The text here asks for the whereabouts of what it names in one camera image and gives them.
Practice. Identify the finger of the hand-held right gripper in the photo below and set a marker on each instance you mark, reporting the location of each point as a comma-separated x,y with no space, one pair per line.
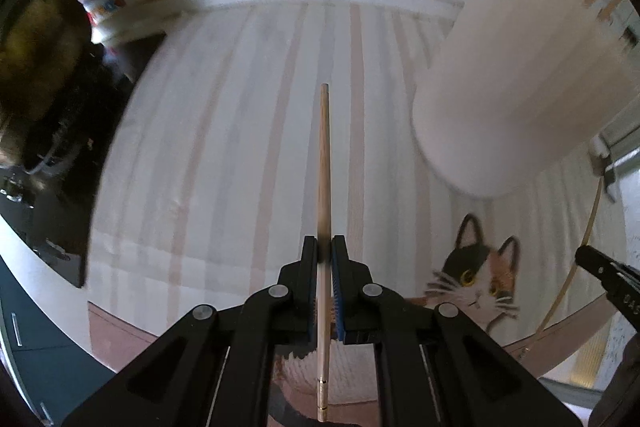
620,287

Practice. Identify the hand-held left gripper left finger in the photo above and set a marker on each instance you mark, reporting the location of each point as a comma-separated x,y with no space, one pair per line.
311,287

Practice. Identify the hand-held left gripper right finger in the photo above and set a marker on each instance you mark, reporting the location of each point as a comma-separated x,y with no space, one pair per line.
338,287

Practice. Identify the thin wooden chopstick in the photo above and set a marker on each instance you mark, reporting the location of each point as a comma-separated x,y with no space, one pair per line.
592,217

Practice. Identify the gold banded wooden chopstick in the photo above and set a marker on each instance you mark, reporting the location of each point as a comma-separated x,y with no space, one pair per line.
324,157

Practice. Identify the white cylindrical cup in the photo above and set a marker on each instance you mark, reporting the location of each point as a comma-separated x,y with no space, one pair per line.
520,82

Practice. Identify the striped cat print placemat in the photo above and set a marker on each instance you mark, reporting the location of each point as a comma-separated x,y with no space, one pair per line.
225,157

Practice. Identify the dark teal cabinet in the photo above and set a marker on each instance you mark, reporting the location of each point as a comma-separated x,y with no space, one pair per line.
45,347

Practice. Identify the dark blurry object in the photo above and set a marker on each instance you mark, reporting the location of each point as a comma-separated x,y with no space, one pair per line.
45,82

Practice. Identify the grey metal bracket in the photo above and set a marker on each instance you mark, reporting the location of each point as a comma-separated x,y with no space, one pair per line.
617,157

